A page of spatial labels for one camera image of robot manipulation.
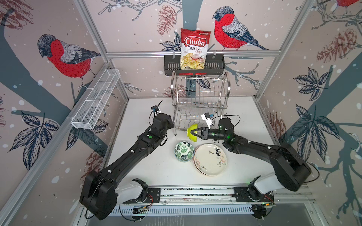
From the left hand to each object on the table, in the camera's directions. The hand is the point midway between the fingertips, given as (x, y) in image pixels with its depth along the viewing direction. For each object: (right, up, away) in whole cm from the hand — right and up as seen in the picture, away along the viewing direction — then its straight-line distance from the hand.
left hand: (168, 117), depth 80 cm
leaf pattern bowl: (+9, -22, +6) cm, 25 cm away
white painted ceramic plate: (+25, -27, +5) cm, 37 cm away
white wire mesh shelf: (-40, +3, -8) cm, 41 cm away
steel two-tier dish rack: (+16, +18, +46) cm, 52 cm away
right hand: (+12, -11, -4) cm, 17 cm away
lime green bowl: (+14, -11, -3) cm, 18 cm away
